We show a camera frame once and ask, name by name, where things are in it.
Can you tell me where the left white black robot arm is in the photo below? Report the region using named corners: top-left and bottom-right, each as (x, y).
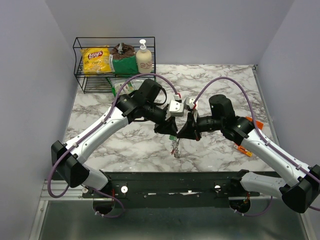
top-left (51, 78), bottom-right (178, 198)

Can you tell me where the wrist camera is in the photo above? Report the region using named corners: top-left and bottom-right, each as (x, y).
top-left (183, 97), bottom-right (197, 111)
top-left (166, 100), bottom-right (184, 118)

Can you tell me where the black wire shelf rack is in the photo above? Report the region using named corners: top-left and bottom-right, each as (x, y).
top-left (72, 36), bottom-right (156, 94)

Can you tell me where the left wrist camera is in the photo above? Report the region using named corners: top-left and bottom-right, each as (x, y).
top-left (166, 100), bottom-right (184, 118)

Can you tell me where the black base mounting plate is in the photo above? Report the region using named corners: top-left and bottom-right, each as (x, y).
top-left (51, 171), bottom-right (293, 210)

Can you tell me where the yellow Lays chips bag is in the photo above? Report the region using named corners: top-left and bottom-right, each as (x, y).
top-left (80, 45), bottom-right (112, 76)

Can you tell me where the cream soap pump bottle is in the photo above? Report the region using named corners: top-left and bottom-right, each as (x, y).
top-left (135, 39), bottom-right (153, 74)

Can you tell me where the aluminium rail frame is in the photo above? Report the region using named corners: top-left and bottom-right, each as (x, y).
top-left (28, 64), bottom-right (311, 240)

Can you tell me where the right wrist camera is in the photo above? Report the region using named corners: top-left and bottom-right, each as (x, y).
top-left (183, 97), bottom-right (197, 111)

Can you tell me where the green white snack bag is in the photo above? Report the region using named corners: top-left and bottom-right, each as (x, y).
top-left (106, 76), bottom-right (158, 97)

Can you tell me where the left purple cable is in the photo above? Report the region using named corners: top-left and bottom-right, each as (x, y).
top-left (47, 72), bottom-right (182, 218)

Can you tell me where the green brown snack bag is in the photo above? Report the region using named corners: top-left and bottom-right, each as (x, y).
top-left (109, 42), bottom-right (139, 75)

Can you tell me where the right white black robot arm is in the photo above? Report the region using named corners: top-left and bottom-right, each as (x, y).
top-left (177, 94), bottom-right (320, 213)

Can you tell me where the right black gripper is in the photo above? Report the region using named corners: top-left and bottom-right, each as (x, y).
top-left (177, 111), bottom-right (224, 142)

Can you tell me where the orange packet near arm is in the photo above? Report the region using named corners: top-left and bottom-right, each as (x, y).
top-left (236, 145), bottom-right (253, 157)

